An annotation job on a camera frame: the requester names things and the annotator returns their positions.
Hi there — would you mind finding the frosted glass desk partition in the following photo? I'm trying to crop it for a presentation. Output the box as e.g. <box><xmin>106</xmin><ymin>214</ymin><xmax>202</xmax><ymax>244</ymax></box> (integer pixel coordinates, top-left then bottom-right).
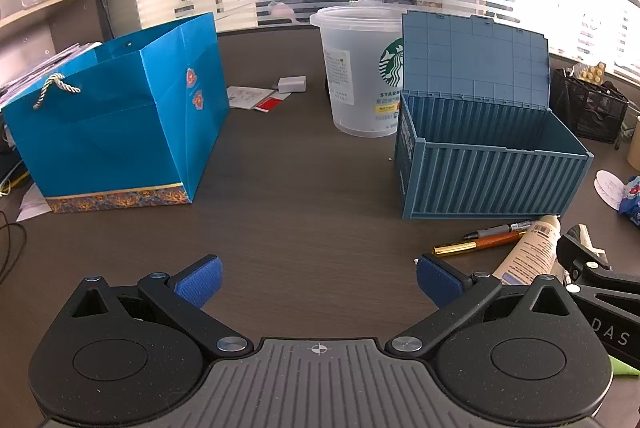
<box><xmin>89</xmin><ymin>0</ymin><xmax>640</xmax><ymax>82</ymax></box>

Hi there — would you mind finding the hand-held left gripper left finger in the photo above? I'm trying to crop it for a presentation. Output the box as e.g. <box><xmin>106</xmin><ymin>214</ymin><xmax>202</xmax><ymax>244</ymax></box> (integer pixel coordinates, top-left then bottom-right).
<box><xmin>60</xmin><ymin>255</ymin><xmax>256</xmax><ymax>359</ymax></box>

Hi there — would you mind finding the white paper leaflet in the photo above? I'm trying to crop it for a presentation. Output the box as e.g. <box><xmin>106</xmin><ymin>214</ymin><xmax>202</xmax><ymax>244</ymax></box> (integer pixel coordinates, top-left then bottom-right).
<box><xmin>226</xmin><ymin>86</ymin><xmax>278</xmax><ymax>110</ymax></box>

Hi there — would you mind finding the clear plastic cup green logo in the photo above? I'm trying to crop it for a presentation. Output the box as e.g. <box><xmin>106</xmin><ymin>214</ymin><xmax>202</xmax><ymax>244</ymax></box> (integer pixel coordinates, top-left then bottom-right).
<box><xmin>309</xmin><ymin>6</ymin><xmax>407</xmax><ymax>138</ymax></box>

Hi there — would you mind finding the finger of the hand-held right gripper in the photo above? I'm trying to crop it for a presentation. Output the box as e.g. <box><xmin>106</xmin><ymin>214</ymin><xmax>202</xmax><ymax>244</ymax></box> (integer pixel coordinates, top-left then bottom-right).
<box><xmin>556</xmin><ymin>232</ymin><xmax>640</xmax><ymax>290</ymax></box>

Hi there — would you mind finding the brown pen with gold cap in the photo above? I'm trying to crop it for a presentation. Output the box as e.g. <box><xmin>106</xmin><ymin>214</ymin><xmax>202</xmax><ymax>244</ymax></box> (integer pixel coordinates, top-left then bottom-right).
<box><xmin>432</xmin><ymin>231</ymin><xmax>528</xmax><ymax>256</ymax></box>

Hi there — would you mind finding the green paper piece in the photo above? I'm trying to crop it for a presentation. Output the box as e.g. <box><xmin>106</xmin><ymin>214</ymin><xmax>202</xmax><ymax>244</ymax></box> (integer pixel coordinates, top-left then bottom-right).
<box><xmin>609</xmin><ymin>354</ymin><xmax>640</xmax><ymax>379</ymax></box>

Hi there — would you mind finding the beige paper cup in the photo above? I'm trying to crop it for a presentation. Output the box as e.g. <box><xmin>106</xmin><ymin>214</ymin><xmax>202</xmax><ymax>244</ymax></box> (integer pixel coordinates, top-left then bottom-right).
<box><xmin>627</xmin><ymin>115</ymin><xmax>640</xmax><ymax>171</ymax></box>

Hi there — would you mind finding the blue container-shaped storage box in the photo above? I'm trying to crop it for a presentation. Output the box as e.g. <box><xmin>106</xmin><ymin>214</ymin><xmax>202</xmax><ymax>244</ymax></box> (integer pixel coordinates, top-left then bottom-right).
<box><xmin>393</xmin><ymin>10</ymin><xmax>595</xmax><ymax>221</ymax></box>

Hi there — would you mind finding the black cable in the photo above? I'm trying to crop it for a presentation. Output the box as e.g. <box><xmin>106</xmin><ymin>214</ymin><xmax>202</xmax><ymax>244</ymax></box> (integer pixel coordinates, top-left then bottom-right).
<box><xmin>0</xmin><ymin>208</ymin><xmax>28</xmax><ymax>284</ymax></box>

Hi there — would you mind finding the black mesh desk organizer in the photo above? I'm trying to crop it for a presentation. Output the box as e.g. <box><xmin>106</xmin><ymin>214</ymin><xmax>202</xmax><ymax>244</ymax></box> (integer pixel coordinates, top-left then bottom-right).
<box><xmin>549</xmin><ymin>67</ymin><xmax>630</xmax><ymax>144</ymax></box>

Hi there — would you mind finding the yellow pill blister pack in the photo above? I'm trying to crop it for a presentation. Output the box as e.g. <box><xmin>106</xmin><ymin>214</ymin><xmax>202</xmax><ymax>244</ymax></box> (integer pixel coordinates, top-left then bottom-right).
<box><xmin>570</xmin><ymin>62</ymin><xmax>607</xmax><ymax>84</ymax></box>

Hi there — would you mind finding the black and silver pen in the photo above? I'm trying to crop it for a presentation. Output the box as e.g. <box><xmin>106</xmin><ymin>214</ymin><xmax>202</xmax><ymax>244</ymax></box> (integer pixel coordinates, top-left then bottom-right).
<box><xmin>462</xmin><ymin>221</ymin><xmax>535</xmax><ymax>241</ymax></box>

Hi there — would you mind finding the white paper sheet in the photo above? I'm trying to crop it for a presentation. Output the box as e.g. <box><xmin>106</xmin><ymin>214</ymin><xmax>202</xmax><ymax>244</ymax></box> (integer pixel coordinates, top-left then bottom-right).
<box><xmin>16</xmin><ymin>183</ymin><xmax>53</xmax><ymax>223</ymax></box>

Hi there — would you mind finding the blue wet wipes pack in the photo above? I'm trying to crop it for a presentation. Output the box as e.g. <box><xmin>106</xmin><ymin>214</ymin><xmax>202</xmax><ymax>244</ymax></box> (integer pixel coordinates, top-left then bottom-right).
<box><xmin>617</xmin><ymin>175</ymin><xmax>640</xmax><ymax>229</ymax></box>

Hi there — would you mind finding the white cream tube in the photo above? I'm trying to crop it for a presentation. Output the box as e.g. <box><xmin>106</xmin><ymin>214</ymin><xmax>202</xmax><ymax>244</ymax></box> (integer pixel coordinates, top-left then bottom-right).
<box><xmin>492</xmin><ymin>214</ymin><xmax>563</xmax><ymax>286</ymax></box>

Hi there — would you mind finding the blue paper gift bag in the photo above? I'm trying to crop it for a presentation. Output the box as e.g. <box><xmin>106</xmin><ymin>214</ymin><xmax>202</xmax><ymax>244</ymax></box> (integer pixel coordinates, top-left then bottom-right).
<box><xmin>2</xmin><ymin>12</ymin><xmax>232</xmax><ymax>214</ymax></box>

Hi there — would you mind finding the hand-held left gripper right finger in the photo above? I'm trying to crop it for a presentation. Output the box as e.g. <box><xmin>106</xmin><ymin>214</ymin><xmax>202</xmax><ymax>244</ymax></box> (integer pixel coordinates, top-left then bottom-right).
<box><xmin>385</xmin><ymin>254</ymin><xmax>583</xmax><ymax>357</ymax></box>

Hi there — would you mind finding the round white paper coaster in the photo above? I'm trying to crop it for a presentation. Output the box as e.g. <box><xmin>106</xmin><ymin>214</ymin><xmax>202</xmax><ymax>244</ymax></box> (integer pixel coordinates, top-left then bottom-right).
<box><xmin>594</xmin><ymin>169</ymin><xmax>628</xmax><ymax>210</ymax></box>

